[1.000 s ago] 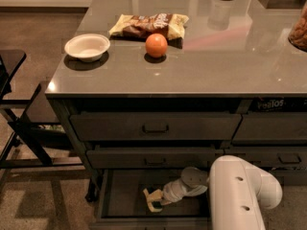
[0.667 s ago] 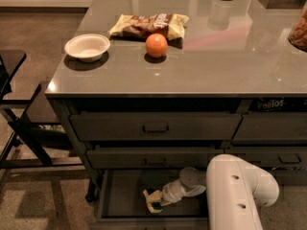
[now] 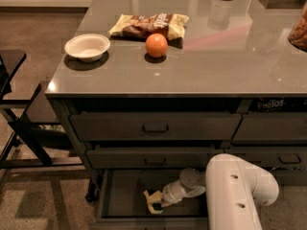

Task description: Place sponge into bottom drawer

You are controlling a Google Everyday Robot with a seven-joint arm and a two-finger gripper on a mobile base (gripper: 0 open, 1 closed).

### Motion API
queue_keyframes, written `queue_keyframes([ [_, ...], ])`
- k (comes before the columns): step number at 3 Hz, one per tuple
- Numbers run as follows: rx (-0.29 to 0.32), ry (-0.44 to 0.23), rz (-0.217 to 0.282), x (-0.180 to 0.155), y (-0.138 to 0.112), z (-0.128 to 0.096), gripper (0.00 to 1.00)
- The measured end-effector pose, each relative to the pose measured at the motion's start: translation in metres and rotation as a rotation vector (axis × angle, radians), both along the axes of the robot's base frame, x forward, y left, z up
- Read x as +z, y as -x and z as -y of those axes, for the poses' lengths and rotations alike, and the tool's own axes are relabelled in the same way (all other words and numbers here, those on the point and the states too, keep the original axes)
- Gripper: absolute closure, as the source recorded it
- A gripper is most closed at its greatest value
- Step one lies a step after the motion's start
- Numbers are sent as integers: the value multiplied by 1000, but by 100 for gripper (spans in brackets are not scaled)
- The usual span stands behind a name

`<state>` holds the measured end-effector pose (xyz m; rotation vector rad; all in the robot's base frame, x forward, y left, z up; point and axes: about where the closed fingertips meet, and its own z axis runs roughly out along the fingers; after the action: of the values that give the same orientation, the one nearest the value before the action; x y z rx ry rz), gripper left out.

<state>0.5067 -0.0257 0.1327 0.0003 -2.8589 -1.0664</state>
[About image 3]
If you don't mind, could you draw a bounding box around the bottom right drawer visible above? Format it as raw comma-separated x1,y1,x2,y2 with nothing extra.
272,171,307,186

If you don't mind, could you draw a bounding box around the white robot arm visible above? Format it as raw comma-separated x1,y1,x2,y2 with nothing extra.
144,153,279,230

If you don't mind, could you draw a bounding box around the middle right drawer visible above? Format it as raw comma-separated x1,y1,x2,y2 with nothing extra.
224,147,307,168

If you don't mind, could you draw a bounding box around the top left drawer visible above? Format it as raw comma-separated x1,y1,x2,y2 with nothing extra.
70,112,241,141

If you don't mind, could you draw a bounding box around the top right drawer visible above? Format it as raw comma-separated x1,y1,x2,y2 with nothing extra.
233,112,307,145

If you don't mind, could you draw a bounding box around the middle left drawer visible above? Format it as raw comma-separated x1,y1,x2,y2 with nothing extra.
86,147,223,169

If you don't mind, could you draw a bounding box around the open bottom drawer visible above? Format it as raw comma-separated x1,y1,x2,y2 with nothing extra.
89,169,209,230

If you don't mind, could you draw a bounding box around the yellow brown chip bag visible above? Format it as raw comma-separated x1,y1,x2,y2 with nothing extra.
109,12,189,40

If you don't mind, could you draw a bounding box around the dark drawer cabinet frame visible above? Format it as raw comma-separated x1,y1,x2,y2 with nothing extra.
45,93,307,203

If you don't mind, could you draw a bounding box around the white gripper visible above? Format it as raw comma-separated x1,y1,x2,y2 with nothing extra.
144,184,179,215

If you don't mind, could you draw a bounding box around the jar of almonds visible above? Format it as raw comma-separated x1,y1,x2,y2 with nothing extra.
288,2,307,52

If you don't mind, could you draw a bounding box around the orange fruit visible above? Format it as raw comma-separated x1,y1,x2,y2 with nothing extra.
145,34,168,58

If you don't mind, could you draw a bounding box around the white paper bowl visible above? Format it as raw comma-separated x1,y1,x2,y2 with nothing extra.
64,34,110,62

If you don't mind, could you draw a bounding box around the black folding chair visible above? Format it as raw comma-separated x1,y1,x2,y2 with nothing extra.
0,50,82,169

